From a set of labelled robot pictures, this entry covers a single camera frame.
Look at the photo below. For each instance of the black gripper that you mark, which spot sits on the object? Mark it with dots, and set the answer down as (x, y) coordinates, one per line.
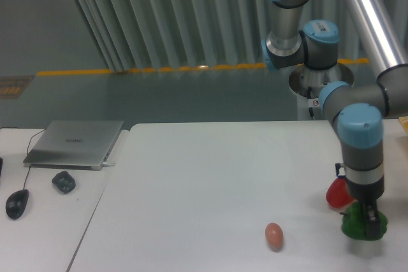
(368, 212)

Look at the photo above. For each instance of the green bell pepper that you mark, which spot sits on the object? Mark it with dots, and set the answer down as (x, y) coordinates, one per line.
(353, 229)

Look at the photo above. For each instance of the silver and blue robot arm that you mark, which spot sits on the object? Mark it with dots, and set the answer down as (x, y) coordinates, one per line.
(356, 115)

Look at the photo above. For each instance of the red bell pepper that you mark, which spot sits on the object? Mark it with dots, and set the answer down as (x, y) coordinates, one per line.
(337, 195)

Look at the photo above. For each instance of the wooden basket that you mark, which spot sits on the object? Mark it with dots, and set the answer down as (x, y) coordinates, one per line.
(404, 123)

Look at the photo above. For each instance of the brown egg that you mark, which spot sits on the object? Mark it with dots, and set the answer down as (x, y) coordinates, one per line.
(274, 235)

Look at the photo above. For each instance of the white pleated curtain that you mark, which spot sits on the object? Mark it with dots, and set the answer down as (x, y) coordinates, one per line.
(139, 34)

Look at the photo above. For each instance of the black power adapter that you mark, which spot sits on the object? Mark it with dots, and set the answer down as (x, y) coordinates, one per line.
(64, 182)

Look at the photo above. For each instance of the silver closed laptop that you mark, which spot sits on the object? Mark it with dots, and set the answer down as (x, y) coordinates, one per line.
(74, 144)

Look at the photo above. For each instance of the black computer mouse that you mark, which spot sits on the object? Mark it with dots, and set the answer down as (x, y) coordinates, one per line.
(16, 204)

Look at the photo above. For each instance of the black device at left edge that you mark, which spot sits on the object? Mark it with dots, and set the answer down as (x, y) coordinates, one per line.
(1, 166)

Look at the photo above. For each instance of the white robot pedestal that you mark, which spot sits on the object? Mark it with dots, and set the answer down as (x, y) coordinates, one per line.
(306, 84)

